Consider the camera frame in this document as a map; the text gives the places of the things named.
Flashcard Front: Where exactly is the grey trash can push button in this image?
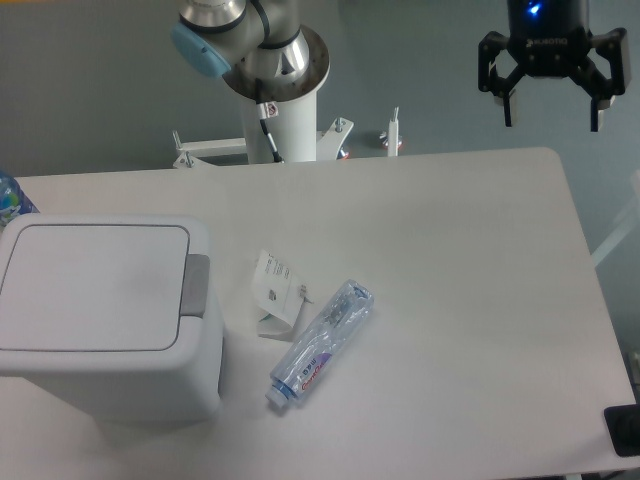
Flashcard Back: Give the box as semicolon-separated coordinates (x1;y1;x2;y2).
180;254;210;318

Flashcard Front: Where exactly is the blue labelled bottle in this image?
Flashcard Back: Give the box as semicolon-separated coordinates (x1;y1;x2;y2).
1;171;40;230

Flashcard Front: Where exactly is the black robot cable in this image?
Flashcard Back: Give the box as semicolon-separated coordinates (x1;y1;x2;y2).
253;78;285;164

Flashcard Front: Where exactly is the black device at table edge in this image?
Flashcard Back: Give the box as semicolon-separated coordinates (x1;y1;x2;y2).
604;404;639;457

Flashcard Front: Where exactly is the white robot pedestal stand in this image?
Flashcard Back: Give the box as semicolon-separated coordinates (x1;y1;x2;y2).
171;74;407;169

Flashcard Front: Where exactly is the white trash can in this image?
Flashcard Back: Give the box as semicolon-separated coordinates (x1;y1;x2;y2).
1;214;224;422

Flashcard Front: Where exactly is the empty clear plastic bottle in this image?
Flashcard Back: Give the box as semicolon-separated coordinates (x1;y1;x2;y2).
265;280;374;409

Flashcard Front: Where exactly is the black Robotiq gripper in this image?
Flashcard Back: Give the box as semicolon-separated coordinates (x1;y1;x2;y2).
477;0;631;133

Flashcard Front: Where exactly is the white paper packet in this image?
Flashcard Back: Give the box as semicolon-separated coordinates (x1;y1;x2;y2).
251;250;310;342

